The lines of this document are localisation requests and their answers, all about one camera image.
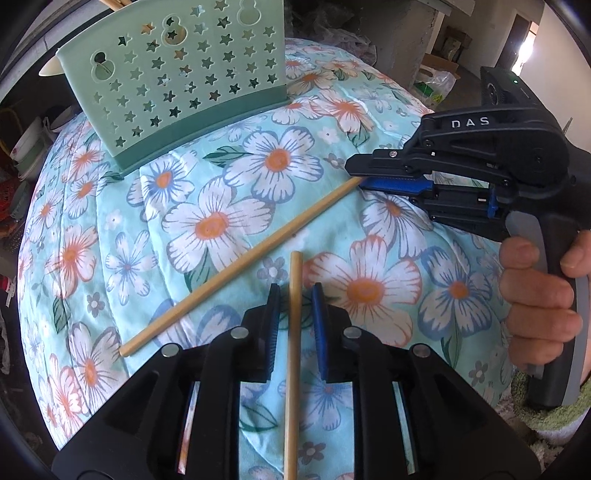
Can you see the white round ladle spoon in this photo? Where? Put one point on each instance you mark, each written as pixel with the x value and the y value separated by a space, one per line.
pixel 52 67

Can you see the rice sack bag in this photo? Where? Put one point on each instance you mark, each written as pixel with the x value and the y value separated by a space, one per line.
pixel 432 86

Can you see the person right hand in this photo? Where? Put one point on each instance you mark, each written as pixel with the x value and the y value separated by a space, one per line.
pixel 540 321

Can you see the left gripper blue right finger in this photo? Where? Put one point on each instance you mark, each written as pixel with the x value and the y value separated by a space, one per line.
pixel 324 334

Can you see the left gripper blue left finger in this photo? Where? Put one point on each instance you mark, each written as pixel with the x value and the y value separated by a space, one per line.
pixel 266 338

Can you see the bamboo chopstick one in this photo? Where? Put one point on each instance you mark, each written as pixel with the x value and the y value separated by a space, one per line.
pixel 175 313

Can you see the bamboo chopstick three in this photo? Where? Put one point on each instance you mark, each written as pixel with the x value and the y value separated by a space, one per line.
pixel 113 4

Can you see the green plastic utensil holder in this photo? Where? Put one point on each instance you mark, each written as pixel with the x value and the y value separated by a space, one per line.
pixel 156 74

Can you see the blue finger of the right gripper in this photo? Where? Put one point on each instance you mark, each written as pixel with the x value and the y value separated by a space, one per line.
pixel 398 186

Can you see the floral blue quilt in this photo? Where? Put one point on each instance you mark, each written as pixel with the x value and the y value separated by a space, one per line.
pixel 104 254

